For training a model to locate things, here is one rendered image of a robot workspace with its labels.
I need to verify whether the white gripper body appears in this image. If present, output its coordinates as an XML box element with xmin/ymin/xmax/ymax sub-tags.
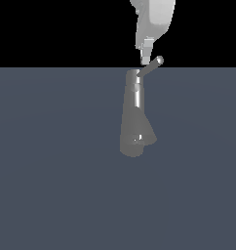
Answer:
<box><xmin>135</xmin><ymin>9</ymin><xmax>172</xmax><ymax>51</ymax></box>

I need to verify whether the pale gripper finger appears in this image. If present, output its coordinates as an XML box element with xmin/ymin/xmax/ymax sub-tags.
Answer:
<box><xmin>139</xmin><ymin>38</ymin><xmax>156</xmax><ymax>65</ymax></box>

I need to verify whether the grey faucet handle lever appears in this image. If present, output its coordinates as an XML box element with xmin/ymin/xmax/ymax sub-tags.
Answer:
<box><xmin>137</xmin><ymin>55</ymin><xmax>165</xmax><ymax>79</ymax></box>

